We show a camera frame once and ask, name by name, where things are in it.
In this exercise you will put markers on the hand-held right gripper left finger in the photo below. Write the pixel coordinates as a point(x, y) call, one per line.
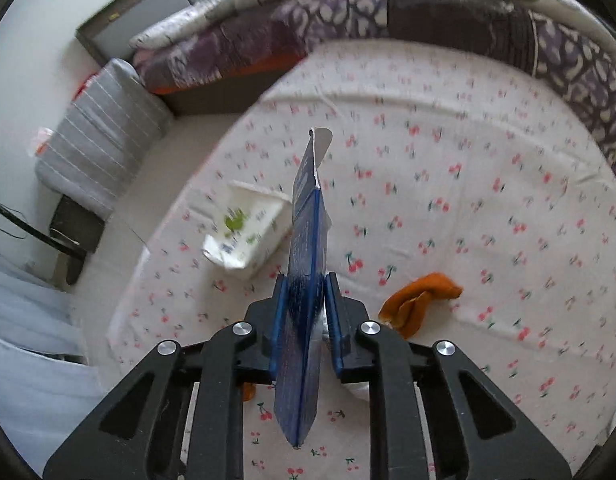
point(280, 322)

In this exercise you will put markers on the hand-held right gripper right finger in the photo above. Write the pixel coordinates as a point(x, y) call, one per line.
point(339, 325)

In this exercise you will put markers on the blue cardboard box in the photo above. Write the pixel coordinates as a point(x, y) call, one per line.
point(304, 260)

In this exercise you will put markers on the small orange peel piece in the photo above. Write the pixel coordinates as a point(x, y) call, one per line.
point(249, 391)

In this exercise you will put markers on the white carton with green print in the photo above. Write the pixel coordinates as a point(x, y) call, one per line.
point(243, 235)

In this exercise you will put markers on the cherry print tablecloth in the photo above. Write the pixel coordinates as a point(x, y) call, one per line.
point(437, 160)

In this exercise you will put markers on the black floor bin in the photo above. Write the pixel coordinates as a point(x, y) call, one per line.
point(78, 230)

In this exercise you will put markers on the white sheer curtain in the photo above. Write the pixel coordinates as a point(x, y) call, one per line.
point(28, 360)

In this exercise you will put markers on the pink tissue pack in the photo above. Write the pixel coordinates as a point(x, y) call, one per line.
point(40, 141)

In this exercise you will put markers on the purple patterned bed sheet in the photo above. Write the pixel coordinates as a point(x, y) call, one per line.
point(313, 20)

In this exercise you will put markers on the red cloth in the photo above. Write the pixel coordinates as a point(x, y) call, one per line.
point(84, 87)

